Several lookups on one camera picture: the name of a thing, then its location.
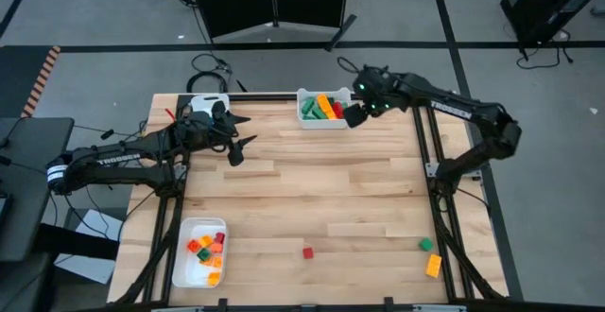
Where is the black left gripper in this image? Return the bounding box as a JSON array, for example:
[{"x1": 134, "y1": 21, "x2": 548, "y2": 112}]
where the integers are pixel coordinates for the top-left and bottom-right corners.
[{"x1": 181, "y1": 101, "x2": 259, "y2": 168}]

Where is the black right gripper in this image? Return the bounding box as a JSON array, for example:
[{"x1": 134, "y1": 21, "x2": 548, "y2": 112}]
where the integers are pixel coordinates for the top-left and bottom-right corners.
[{"x1": 343, "y1": 65, "x2": 404, "y2": 130}]

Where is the large white plastic bin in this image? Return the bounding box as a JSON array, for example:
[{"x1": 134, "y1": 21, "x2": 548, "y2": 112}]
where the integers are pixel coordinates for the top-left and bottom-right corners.
[{"x1": 171, "y1": 217, "x2": 229, "y2": 288}]

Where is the narrow white plastic bin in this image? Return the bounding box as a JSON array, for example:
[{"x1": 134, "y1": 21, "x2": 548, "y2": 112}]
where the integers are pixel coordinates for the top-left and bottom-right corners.
[{"x1": 188, "y1": 93, "x2": 232, "y2": 117}]

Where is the black folding screen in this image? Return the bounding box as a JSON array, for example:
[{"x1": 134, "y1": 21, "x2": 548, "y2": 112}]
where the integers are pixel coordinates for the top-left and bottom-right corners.
[{"x1": 187, "y1": 0, "x2": 358, "y2": 52}]

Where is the white sheet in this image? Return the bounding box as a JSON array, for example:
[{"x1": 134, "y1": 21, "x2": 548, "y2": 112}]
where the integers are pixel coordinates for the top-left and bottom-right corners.
[{"x1": 53, "y1": 207, "x2": 125, "y2": 286}]

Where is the black equipment cart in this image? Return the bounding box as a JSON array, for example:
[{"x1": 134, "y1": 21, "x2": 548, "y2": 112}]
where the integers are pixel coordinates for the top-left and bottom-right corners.
[{"x1": 499, "y1": 0, "x2": 605, "y2": 48}]

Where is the black side desk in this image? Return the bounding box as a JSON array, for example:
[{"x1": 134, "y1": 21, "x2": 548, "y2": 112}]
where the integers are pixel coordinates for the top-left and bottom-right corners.
[{"x1": 0, "y1": 116, "x2": 120, "y2": 312}]

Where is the black mat with hazard stripes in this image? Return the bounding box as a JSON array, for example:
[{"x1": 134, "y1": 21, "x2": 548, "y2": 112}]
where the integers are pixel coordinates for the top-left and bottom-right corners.
[{"x1": 0, "y1": 44, "x2": 62, "y2": 119}]

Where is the black aluminium table frame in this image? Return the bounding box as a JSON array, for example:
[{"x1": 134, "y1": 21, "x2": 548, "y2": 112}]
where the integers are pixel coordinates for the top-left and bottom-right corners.
[{"x1": 112, "y1": 79, "x2": 510, "y2": 312}]

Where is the white bin with raised handles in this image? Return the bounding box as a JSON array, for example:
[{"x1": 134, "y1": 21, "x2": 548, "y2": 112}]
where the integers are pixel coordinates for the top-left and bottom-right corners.
[{"x1": 296, "y1": 87, "x2": 354, "y2": 130}]

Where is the coiled black floor cable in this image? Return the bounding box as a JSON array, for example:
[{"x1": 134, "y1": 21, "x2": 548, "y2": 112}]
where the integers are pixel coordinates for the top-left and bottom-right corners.
[{"x1": 185, "y1": 52, "x2": 233, "y2": 95}]

